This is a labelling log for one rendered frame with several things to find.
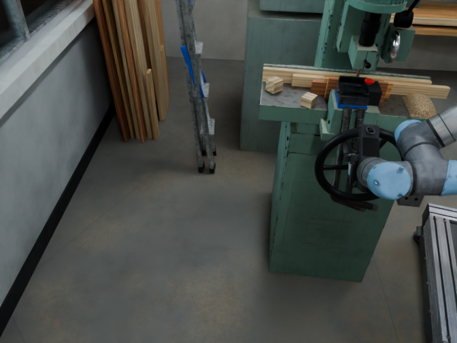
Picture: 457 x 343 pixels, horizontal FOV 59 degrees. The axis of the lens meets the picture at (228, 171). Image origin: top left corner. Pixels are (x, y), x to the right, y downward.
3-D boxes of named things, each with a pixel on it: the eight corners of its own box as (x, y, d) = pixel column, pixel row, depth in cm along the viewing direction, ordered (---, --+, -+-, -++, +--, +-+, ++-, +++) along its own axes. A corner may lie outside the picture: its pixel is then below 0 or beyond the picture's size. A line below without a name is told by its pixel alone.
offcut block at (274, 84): (273, 94, 142) (275, 83, 139) (264, 89, 144) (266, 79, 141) (282, 90, 144) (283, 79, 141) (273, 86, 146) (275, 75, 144)
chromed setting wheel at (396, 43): (385, 69, 147) (396, 36, 139) (379, 56, 157) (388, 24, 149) (394, 70, 147) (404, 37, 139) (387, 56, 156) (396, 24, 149)
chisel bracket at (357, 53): (351, 73, 137) (357, 50, 132) (346, 56, 148) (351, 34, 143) (373, 75, 137) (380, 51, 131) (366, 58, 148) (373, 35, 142)
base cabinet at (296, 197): (266, 272, 191) (285, 153, 147) (271, 192, 236) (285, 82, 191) (362, 283, 188) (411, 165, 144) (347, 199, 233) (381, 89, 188)
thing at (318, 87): (310, 94, 142) (312, 82, 139) (309, 92, 144) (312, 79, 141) (376, 99, 141) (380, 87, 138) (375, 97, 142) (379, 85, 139)
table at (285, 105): (256, 135, 132) (257, 119, 128) (260, 91, 156) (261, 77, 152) (444, 152, 128) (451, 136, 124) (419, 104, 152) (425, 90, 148)
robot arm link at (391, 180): (415, 202, 81) (372, 202, 82) (398, 191, 92) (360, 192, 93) (417, 163, 80) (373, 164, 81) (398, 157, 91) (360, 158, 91)
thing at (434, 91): (291, 86, 147) (292, 75, 144) (291, 83, 148) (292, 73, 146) (446, 99, 143) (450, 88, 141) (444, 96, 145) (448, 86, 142)
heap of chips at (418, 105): (411, 116, 133) (414, 106, 131) (401, 96, 144) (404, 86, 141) (438, 118, 132) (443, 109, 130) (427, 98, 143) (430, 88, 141)
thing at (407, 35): (381, 60, 153) (390, 28, 146) (378, 52, 159) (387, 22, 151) (407, 61, 153) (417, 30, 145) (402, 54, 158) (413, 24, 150)
